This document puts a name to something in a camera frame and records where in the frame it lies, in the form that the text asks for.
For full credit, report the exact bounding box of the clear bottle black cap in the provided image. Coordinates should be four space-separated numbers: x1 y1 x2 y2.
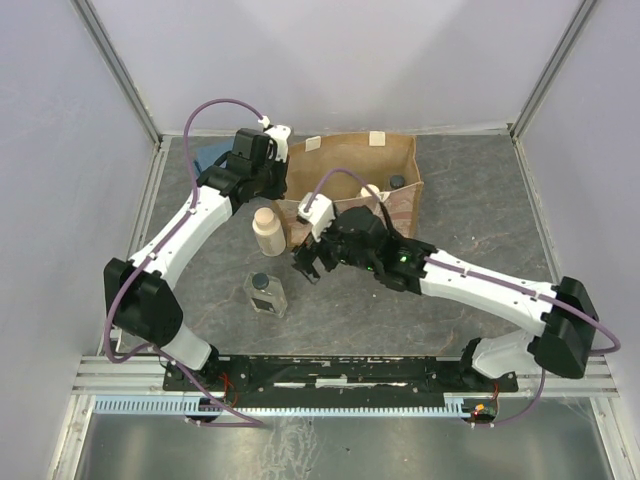
244 272 288 318

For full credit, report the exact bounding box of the clear square perfume bottle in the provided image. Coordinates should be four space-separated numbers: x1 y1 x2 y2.
389 174 406 191

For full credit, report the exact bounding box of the brown canvas tote bag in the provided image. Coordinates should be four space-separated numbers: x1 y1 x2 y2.
272 131 424 249

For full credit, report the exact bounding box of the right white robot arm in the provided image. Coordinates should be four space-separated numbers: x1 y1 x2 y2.
293 198 598 381

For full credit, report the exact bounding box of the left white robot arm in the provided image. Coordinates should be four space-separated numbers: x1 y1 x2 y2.
104 125 292 375

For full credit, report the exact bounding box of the peach lotion bottle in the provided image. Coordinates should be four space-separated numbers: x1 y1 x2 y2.
252 207 286 257

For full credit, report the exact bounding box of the blue cloth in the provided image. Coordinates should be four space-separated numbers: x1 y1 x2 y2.
193 140 233 176

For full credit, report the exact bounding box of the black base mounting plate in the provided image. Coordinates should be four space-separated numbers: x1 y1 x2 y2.
193 355 518 393

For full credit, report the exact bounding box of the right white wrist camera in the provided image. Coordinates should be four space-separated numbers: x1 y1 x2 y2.
297 192 336 242

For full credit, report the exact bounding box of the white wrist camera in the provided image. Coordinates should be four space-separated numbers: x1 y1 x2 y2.
297 192 336 242
259 115 293 163

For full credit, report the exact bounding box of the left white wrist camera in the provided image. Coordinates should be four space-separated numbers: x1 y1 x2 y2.
259 115 293 163

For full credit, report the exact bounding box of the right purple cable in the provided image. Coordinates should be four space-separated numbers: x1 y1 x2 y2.
303 167 622 430

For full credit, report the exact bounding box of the purple cable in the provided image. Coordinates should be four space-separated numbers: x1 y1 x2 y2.
103 98 271 429
303 167 622 430

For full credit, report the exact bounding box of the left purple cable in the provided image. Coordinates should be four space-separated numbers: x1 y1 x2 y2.
103 98 271 429

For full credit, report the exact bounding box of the aluminium frame rail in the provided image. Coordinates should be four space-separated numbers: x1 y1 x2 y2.
71 356 619 398

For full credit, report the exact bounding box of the blue slotted cable duct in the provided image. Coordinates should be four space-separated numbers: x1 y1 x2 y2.
93 394 474 416

